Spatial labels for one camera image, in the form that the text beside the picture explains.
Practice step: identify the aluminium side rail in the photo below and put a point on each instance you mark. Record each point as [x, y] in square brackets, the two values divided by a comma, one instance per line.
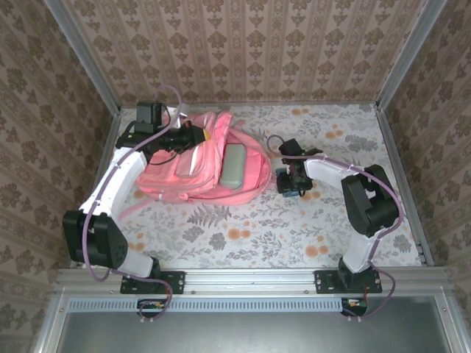
[392, 147]
[116, 114]

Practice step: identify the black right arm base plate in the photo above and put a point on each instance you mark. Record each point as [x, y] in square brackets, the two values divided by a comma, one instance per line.
[324, 281]

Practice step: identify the teal snap wallet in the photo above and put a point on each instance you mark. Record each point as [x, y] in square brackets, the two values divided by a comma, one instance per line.
[294, 194]

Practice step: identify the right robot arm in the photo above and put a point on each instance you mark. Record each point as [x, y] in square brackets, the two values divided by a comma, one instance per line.
[331, 173]

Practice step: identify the aluminium frame post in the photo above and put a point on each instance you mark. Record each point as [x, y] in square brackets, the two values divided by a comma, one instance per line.
[407, 55]
[86, 55]

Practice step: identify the grey metal panel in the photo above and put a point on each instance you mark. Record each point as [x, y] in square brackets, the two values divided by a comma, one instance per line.
[257, 331]

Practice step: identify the pink backpack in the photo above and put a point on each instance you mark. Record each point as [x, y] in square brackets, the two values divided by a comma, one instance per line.
[191, 176]

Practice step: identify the aluminium rear rail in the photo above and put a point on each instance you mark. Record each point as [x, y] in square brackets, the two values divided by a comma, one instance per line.
[257, 104]

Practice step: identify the aluminium mounting rail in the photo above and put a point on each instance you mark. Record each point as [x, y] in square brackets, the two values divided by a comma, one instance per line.
[250, 279]

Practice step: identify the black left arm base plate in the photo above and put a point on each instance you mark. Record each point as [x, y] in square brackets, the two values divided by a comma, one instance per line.
[176, 282]

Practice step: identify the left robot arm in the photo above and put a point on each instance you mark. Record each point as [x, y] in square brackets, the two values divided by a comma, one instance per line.
[117, 180]

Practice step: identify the pale green pencil case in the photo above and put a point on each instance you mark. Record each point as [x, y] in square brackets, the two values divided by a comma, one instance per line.
[232, 165]

